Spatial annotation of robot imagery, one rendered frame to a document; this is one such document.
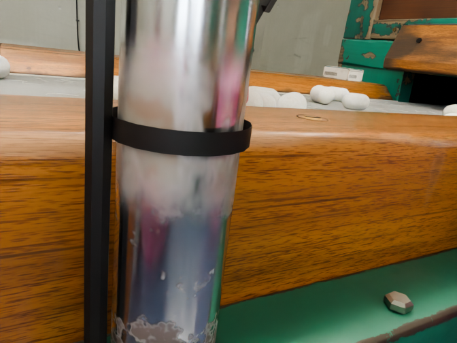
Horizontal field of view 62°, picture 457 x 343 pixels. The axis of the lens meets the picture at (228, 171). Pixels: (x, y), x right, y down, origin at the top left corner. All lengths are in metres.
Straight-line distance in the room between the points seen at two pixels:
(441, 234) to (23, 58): 0.40
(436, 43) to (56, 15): 1.98
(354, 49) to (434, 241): 0.65
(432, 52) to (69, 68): 0.49
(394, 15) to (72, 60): 0.55
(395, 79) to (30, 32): 1.94
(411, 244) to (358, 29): 0.66
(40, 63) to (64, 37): 1.88
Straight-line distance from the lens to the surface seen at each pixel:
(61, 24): 2.33
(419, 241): 0.17
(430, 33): 0.66
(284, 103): 0.29
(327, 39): 2.18
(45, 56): 0.46
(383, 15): 0.79
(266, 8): 0.33
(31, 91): 0.32
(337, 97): 0.53
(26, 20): 2.32
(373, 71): 0.77
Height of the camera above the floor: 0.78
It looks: 17 degrees down
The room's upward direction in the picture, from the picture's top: 7 degrees clockwise
